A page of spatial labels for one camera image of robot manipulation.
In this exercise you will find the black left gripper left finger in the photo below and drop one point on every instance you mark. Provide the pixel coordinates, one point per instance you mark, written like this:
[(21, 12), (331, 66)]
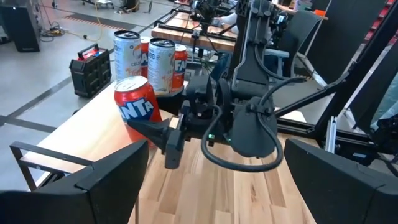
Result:
[(77, 205)]

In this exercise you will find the white Celsius drink can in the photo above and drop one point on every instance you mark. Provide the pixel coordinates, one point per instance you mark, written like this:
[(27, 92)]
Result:
[(160, 67), (127, 56)]

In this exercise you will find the black and red tool case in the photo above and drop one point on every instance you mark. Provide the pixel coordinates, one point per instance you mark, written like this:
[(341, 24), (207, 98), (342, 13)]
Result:
[(90, 70)]

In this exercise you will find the black aluminium rig frame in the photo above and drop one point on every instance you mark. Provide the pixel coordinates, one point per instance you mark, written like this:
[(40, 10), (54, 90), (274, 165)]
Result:
[(357, 77)]

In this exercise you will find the black cabinet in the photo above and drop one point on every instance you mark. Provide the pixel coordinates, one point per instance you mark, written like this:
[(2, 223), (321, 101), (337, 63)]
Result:
[(20, 26)]

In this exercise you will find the silver aluminium extrusion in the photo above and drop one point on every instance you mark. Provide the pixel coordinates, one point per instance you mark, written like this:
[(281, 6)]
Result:
[(331, 133)]

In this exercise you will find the black partition panel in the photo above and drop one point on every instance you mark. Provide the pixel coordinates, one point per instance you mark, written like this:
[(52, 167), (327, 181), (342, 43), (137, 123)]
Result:
[(342, 31)]

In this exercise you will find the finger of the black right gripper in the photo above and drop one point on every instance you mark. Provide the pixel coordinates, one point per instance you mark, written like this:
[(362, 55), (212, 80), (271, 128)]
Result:
[(154, 132), (171, 104)]

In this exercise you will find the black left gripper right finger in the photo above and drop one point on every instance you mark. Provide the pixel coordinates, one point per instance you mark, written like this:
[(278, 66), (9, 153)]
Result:
[(342, 199)]

